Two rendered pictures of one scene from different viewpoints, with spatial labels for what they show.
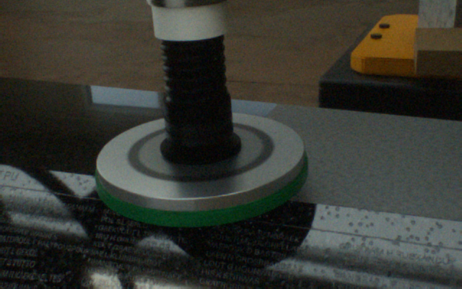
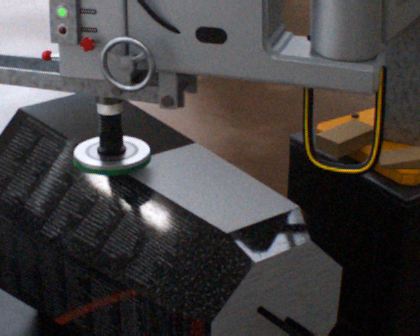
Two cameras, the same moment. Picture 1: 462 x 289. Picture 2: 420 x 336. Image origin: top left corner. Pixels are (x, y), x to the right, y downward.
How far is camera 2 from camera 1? 2.29 m
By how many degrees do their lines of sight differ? 32
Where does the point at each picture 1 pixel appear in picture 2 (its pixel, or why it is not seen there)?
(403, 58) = not seen: hidden behind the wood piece
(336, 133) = (192, 162)
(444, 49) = (328, 138)
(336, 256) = (136, 200)
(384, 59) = not seen: hidden behind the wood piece
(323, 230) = (137, 191)
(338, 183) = (158, 178)
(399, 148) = (201, 175)
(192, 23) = (103, 109)
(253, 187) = (106, 165)
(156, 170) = (89, 153)
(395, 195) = (167, 187)
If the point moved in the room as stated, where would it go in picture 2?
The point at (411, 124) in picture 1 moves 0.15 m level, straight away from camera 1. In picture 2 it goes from (226, 168) to (264, 155)
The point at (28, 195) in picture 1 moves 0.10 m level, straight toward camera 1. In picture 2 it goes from (69, 151) to (60, 165)
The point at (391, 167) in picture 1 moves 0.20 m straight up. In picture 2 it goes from (184, 180) to (183, 112)
